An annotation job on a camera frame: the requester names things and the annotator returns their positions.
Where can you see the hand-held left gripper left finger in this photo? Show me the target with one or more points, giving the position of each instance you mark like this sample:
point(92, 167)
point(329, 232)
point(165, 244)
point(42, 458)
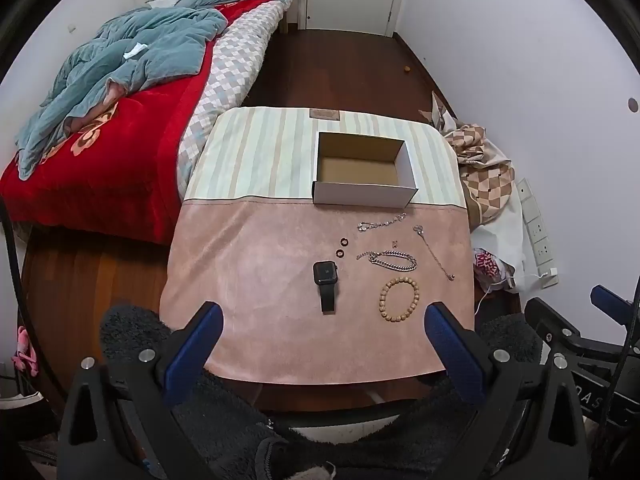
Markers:
point(196, 344)

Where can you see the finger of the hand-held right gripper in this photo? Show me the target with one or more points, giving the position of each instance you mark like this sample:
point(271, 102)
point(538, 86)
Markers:
point(550, 327)
point(612, 305)

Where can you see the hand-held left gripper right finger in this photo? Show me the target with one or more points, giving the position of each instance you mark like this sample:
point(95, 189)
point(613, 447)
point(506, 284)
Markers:
point(450, 344)

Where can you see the black smart watch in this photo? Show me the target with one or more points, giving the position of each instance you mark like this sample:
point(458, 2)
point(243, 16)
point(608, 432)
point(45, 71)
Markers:
point(325, 274)

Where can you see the cardboard box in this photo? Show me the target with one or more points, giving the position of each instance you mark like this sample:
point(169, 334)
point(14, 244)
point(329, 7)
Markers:
point(360, 195)

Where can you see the plastic bag with red print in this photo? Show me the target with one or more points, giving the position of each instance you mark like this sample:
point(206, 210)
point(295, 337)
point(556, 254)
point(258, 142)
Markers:
point(487, 265)

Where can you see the white power strip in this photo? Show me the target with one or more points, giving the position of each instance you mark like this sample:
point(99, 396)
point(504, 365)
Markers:
point(537, 240)

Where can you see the pink and striped table cloth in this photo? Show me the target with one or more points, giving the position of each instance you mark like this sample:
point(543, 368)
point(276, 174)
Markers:
point(260, 270)

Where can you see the white cloth bag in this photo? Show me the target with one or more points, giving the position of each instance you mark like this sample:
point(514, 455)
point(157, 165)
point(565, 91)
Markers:
point(505, 240)

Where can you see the dark fuzzy robe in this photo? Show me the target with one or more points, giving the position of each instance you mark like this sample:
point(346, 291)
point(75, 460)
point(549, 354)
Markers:
point(300, 440)

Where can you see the brown checkered cloth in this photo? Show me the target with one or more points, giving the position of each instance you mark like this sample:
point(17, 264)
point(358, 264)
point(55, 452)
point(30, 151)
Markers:
point(487, 180)

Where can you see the pink item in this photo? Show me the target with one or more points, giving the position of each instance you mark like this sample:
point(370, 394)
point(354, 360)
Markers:
point(26, 352)

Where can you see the bed with red blanket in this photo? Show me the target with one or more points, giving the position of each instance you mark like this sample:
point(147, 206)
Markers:
point(125, 160)

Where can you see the grey checkered bed sheet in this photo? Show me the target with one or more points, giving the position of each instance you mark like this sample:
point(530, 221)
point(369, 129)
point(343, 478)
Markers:
point(230, 70)

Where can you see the blue quilt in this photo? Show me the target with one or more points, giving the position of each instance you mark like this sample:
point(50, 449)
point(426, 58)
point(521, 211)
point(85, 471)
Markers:
point(150, 45)

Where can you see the wooden bed leg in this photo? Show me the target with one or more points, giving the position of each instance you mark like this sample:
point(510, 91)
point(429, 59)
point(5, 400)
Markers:
point(292, 10)

